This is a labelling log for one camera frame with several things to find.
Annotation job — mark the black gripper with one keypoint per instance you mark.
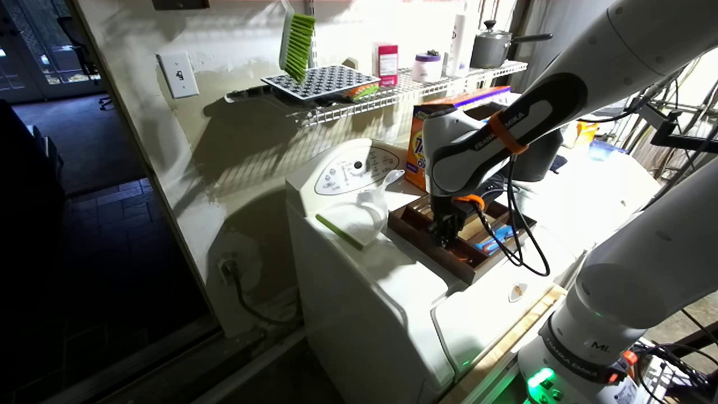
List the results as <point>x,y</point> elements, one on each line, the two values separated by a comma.
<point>446,211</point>

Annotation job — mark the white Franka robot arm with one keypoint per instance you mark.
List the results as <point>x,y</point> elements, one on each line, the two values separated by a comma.
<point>636,278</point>

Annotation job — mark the dark wooden utensil holder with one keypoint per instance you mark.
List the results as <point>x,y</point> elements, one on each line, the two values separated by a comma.
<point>449,260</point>

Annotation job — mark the blue plastic spoon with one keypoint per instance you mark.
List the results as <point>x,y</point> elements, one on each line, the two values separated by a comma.
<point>497,239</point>

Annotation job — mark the white washing machine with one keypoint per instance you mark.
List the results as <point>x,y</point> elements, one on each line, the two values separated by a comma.
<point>372,315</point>

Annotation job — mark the cardboard detergent box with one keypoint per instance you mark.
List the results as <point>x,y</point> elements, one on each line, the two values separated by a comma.
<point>418,143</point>

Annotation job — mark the green stick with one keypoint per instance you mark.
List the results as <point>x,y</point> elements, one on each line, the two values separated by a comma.
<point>338,233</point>

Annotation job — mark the wooden plank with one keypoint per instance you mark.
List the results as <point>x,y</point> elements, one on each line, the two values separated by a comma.
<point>507,337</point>

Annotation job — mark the white jar with purple lid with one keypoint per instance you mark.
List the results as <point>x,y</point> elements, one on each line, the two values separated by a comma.
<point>426,68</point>

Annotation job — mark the pink cardboard box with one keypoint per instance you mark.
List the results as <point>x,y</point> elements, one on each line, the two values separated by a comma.
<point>385,65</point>

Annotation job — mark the slim white bottle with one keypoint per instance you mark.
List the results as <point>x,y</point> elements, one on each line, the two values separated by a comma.
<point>456,46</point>

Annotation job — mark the grey metal kettle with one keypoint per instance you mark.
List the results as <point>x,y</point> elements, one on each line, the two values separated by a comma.
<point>489,49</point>

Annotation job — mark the black stand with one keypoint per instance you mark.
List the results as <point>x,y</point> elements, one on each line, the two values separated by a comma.
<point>679,136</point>

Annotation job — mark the white light switch plate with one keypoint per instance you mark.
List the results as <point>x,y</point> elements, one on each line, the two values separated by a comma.
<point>177,72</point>

